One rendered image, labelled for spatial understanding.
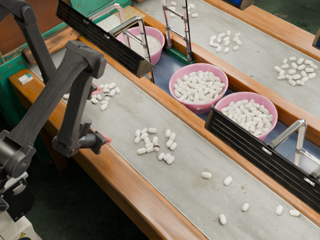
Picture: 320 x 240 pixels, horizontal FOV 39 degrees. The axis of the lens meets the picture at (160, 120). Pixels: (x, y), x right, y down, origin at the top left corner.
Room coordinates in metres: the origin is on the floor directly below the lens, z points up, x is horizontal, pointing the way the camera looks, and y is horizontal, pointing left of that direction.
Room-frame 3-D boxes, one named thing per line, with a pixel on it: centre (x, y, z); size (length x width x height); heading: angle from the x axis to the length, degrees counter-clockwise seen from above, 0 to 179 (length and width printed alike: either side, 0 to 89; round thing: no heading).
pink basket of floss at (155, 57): (1.84, 0.03, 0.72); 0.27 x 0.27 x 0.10
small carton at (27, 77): (1.72, 0.61, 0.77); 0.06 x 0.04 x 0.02; 122
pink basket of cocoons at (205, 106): (1.47, -0.20, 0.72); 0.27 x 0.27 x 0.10
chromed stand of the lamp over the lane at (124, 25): (1.59, 0.11, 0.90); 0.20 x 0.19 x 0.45; 32
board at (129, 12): (2.03, 0.15, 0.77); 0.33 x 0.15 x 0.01; 122
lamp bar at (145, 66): (1.55, 0.18, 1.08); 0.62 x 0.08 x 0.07; 32
